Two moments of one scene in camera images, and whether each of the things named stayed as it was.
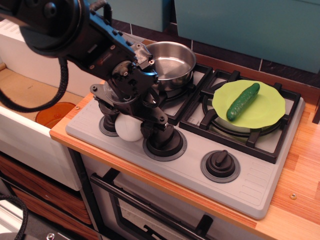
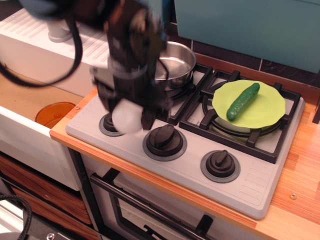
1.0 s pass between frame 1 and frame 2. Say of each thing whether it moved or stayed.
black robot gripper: moved
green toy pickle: stayed
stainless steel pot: stayed
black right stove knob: stayed
